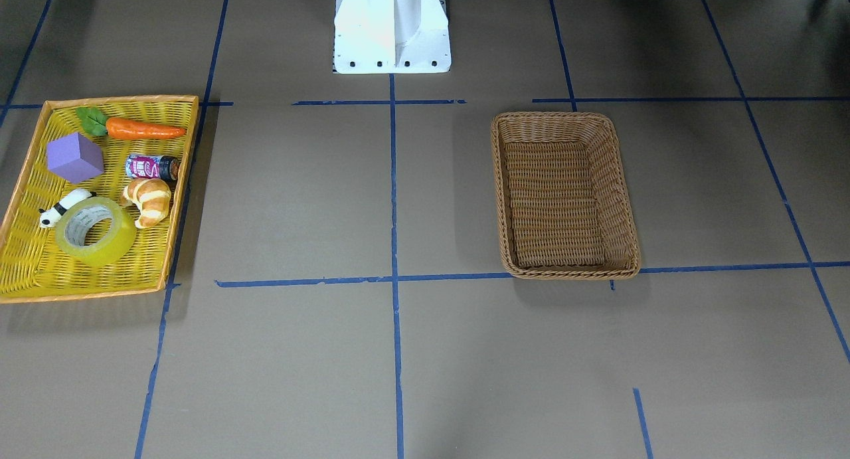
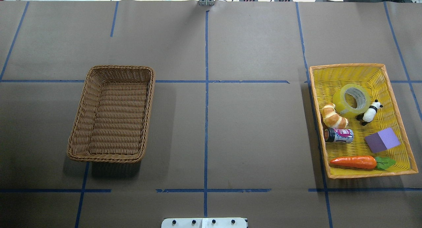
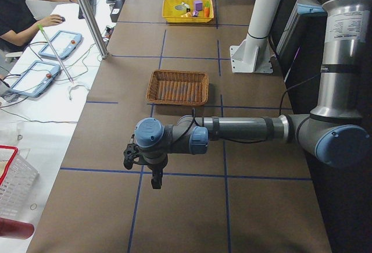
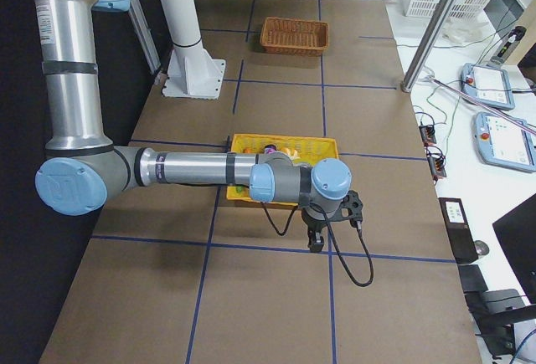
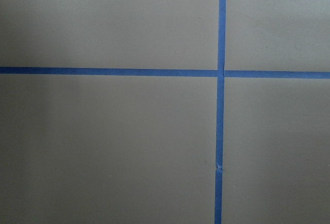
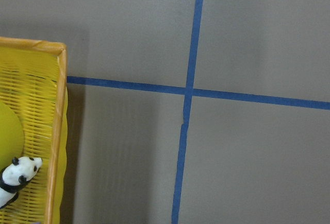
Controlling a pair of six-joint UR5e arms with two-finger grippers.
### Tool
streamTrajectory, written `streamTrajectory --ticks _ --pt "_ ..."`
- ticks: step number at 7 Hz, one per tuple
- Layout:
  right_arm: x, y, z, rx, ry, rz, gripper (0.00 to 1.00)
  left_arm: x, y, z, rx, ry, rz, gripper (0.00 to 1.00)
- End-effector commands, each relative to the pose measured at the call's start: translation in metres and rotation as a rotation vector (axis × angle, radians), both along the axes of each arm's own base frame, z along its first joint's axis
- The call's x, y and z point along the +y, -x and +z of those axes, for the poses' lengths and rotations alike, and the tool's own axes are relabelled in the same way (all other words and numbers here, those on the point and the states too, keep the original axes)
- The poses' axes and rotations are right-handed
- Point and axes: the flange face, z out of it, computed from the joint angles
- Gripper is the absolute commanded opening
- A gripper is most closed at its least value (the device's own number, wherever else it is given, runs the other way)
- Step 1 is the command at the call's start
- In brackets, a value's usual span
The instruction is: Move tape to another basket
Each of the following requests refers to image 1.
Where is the panda figurine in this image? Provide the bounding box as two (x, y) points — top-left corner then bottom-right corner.
(39, 189), (97, 229)

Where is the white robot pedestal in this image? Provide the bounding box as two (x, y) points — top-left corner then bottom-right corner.
(332, 0), (452, 74)

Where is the purple foam cube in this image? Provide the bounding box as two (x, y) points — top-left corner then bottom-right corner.
(46, 132), (104, 184)

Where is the small pink drink can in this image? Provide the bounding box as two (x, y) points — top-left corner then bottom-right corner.
(124, 153), (181, 183)

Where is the yellow woven tray basket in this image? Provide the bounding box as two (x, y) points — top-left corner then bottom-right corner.
(1, 95), (201, 304)

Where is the orange toy carrot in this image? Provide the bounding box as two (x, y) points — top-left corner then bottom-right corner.
(74, 107), (187, 140)

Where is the toy croissant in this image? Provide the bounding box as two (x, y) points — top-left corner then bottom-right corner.
(118, 178), (172, 229)

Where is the brown wicker basket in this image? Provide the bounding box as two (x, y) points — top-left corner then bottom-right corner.
(491, 112), (641, 280)

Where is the yellow packing tape roll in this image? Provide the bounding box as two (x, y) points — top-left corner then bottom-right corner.
(55, 197), (137, 268)

